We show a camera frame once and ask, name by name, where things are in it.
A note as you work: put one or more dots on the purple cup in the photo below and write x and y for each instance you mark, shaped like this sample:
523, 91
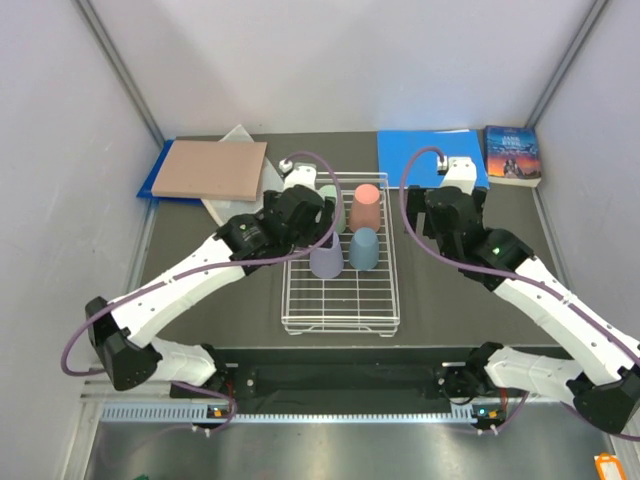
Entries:
327, 262

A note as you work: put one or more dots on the blue cup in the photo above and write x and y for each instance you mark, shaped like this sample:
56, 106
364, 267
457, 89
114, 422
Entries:
364, 249

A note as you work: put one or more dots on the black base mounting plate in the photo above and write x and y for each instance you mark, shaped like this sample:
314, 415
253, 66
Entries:
343, 377

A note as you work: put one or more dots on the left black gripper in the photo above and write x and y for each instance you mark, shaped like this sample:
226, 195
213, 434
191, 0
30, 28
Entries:
319, 231

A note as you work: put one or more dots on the blue folder under board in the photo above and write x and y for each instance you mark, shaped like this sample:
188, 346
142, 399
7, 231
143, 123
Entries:
145, 191

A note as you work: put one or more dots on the white wire dish rack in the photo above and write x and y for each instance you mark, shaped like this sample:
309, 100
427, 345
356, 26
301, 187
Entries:
355, 301

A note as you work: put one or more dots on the brown cardboard board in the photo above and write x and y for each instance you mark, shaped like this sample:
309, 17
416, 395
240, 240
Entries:
197, 169

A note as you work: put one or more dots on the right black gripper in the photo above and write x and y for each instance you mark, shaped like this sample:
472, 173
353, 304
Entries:
416, 205

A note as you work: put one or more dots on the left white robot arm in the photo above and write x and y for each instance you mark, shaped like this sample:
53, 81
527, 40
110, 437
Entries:
124, 332

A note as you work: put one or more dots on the orange tag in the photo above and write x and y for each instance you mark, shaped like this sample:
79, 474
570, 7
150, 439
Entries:
609, 467

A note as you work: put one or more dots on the pink cup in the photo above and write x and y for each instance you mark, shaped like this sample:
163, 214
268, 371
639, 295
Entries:
365, 208

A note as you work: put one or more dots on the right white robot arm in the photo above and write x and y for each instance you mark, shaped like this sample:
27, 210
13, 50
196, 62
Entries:
599, 379

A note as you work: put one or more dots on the green cup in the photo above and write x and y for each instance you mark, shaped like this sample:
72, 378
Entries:
330, 192

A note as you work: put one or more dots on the Jane Eyre paperback book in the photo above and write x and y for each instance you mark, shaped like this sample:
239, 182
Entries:
512, 156

